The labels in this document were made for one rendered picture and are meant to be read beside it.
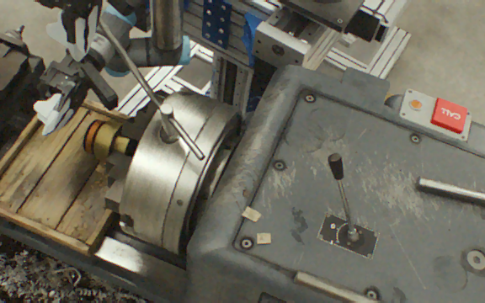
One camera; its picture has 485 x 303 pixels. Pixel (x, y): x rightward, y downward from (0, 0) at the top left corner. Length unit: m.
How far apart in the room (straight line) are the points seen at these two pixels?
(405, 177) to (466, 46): 2.28
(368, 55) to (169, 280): 1.69
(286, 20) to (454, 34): 1.97
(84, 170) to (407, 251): 0.78
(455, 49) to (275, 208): 2.39
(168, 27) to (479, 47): 2.26
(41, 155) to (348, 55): 1.59
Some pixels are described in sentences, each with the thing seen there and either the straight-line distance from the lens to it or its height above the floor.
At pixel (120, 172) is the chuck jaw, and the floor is 1.11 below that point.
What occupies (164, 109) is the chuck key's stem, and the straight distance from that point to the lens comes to 0.90.
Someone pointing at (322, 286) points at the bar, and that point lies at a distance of 0.83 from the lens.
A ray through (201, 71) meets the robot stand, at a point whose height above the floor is 0.21.
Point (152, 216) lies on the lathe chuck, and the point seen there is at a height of 1.15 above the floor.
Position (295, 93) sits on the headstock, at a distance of 1.02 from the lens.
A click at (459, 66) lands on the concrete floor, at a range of 3.09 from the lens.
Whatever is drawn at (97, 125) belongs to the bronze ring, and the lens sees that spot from 1.14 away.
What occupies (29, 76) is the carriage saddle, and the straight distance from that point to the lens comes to 1.51.
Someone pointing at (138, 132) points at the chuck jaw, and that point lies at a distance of 1.10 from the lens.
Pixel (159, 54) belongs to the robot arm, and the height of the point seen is 1.03.
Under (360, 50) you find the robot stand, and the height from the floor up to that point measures 0.21.
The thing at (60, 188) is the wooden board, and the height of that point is 0.88.
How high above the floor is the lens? 2.04
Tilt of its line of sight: 58 degrees down
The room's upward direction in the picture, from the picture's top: 11 degrees clockwise
